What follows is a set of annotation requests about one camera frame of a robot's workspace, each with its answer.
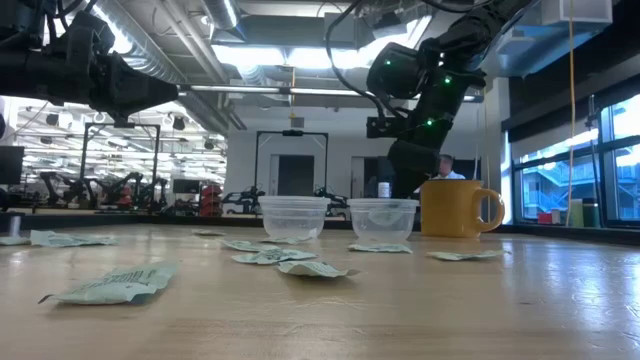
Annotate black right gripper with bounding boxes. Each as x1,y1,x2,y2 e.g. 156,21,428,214
387,98,456,200

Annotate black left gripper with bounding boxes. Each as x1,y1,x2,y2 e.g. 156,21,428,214
47,46,180,121

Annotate red storage bins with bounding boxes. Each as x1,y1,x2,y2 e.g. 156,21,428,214
199,184,224,218

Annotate person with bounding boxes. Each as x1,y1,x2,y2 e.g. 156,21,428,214
432,154,467,181

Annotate yellow ceramic mug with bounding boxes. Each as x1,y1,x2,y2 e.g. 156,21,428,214
419,179,506,239

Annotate clear plastic bowl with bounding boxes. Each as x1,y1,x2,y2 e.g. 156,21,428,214
347,198,420,245
258,195,331,240

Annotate long ceiling light strip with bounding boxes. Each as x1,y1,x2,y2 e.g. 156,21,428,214
187,83,476,99

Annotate dark background screen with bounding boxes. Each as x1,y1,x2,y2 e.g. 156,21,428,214
172,178,201,195

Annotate dark door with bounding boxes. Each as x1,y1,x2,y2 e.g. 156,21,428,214
277,154,315,197

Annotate black computer monitor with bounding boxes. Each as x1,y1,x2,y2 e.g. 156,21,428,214
0,145,25,186

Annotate light green cup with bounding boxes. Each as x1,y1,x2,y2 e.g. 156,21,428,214
567,198,585,229

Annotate dark green cup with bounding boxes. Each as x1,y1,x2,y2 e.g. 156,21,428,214
582,197,601,229

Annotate white ceiling unit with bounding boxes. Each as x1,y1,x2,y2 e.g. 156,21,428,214
542,0,614,26

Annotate black gantry frame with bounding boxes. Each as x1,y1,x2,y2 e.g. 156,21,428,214
78,118,162,211
254,128,330,201

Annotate silver ventilation duct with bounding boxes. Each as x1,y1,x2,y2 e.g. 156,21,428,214
92,0,189,85
202,0,246,31

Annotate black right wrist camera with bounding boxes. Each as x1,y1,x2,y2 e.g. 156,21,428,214
366,115,401,140

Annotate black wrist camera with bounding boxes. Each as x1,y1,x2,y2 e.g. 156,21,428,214
366,115,401,140
62,10,117,55

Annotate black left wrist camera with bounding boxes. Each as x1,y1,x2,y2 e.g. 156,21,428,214
62,10,117,55

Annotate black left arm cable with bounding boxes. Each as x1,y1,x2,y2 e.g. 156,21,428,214
43,0,99,46

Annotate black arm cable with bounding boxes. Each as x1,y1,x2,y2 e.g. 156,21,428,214
43,0,99,46
324,0,389,121

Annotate black aluminium table frame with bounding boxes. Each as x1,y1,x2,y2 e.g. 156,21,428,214
0,212,640,247

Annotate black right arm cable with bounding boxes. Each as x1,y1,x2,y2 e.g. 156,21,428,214
324,0,389,121

